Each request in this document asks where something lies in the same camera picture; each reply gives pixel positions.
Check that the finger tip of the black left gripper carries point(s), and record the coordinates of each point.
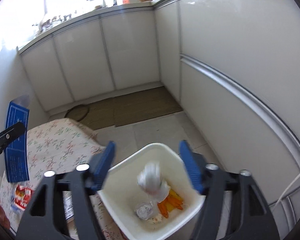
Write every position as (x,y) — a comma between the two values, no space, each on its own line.
(11,134)

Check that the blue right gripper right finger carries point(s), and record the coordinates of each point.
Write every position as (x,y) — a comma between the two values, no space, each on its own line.
(194,164)

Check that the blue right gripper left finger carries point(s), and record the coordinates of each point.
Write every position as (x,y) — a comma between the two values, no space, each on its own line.
(100,164)

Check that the white tissue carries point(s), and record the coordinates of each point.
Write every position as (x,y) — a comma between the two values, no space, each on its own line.
(152,183)

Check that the orange peel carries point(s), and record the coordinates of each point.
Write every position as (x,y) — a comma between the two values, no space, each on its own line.
(171,202)

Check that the clear plastic bag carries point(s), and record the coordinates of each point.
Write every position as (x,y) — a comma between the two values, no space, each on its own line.
(12,206)

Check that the red noodle cup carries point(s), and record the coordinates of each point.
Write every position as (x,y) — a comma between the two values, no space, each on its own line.
(22,197)

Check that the white trash bin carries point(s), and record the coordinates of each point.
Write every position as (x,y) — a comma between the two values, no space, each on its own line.
(121,193)

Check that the white kitchen cabinets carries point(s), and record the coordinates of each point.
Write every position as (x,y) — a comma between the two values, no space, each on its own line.
(233,65)

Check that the olive floor mat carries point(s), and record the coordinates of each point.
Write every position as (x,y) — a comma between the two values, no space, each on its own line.
(125,109)

